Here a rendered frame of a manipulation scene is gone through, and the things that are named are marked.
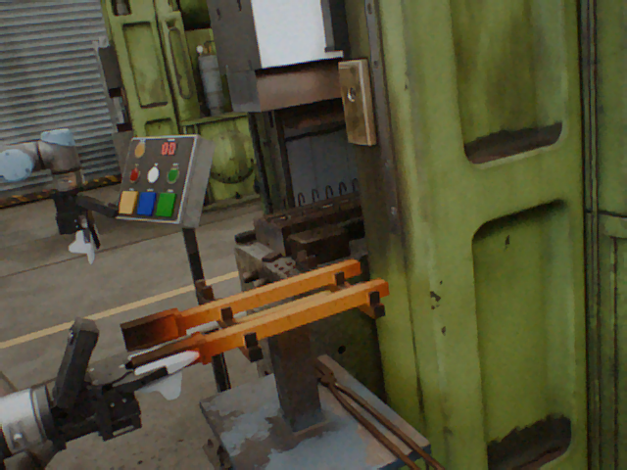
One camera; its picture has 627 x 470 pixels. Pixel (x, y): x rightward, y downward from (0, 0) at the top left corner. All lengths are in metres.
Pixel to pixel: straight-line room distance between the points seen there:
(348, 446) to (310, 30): 0.88
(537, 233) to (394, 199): 0.38
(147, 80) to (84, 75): 3.12
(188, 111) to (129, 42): 0.84
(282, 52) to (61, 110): 8.03
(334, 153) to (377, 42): 0.65
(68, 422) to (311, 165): 1.10
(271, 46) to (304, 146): 0.45
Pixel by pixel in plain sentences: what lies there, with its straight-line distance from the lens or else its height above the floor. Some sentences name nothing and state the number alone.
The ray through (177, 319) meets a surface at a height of 1.01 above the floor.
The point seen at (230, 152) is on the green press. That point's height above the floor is 0.56.
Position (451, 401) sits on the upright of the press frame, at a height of 0.64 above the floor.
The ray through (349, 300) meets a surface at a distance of 0.95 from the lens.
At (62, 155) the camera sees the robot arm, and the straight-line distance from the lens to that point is 1.68.
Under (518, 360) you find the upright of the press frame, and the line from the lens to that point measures 1.52.
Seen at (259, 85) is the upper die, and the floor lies 1.33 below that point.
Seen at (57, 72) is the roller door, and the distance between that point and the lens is 9.31.
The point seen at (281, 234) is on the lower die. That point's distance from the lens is 1.46.
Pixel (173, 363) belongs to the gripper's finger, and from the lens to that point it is 0.86.
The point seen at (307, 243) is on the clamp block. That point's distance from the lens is 1.35.
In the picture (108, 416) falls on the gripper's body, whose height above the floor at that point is 0.96.
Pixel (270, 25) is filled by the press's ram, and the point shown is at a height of 1.45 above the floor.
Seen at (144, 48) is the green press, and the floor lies 1.69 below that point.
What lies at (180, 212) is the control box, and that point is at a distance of 1.83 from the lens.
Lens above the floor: 1.37
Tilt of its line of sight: 17 degrees down
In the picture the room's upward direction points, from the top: 9 degrees counter-clockwise
